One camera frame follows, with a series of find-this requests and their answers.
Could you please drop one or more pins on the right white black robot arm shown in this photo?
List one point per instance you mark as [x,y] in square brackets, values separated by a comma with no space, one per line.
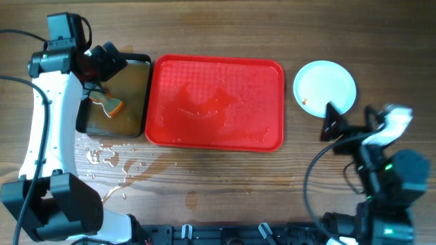
[377,220]

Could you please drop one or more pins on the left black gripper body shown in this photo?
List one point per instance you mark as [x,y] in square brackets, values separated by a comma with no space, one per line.
[103,66]

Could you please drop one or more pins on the black tray with brown water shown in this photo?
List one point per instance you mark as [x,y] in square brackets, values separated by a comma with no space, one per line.
[130,85]

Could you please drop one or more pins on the red plastic tray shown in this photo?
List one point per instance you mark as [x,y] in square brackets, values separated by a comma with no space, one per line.
[216,102]

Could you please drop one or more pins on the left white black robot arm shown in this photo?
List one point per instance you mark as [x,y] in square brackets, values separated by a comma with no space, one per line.
[48,200]

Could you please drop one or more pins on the orange sponge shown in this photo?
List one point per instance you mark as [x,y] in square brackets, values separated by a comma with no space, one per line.
[111,106]

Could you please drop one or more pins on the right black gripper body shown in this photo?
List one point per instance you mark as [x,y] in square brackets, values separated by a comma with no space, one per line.
[353,143]

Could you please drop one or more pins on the black mounting rail base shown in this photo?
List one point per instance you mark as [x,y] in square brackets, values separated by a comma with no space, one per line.
[288,234]

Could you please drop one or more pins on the pale blue plate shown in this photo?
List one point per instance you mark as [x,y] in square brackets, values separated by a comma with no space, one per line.
[321,82]

